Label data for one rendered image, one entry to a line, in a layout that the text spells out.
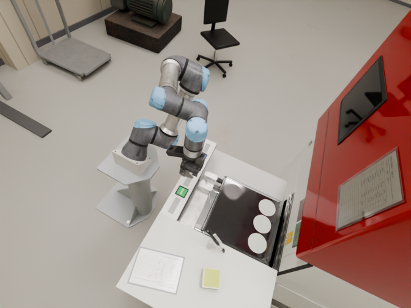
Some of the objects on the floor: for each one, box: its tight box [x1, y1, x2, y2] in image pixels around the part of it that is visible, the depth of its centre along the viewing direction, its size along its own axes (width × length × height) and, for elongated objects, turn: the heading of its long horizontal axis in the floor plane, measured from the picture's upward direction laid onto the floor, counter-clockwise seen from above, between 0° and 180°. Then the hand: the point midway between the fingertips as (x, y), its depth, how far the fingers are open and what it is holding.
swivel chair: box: [196, 0, 240, 78], centre depth 312 cm, size 58×58×92 cm
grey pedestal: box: [95, 134, 160, 229], centre depth 175 cm, size 51×44×82 cm
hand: (183, 173), depth 103 cm, fingers closed
